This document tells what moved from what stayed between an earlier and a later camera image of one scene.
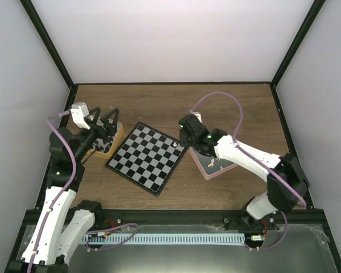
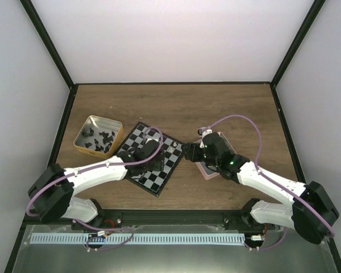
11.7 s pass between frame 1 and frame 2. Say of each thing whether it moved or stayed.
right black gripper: moved
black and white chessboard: stayed
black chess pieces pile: stayed
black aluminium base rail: stayed
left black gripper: moved
